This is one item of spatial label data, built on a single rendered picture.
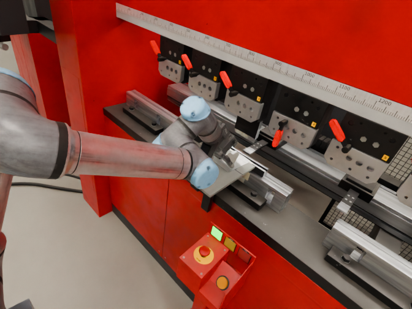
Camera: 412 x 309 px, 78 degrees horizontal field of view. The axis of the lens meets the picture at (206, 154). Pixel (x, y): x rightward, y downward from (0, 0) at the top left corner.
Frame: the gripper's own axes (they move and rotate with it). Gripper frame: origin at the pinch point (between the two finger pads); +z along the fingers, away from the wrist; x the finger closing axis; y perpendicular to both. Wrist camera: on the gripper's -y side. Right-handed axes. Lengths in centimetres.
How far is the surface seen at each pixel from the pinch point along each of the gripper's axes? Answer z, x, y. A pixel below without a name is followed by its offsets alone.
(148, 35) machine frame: -5, 88, 31
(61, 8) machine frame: -40, 96, 6
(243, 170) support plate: 3.1, -6.5, 2.5
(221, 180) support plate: -4.6, -5.9, -6.6
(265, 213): 13.9, -20.1, -4.2
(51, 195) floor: 51, 126, -95
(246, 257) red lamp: 8.2, -26.2, -20.9
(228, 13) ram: -33, 17, 35
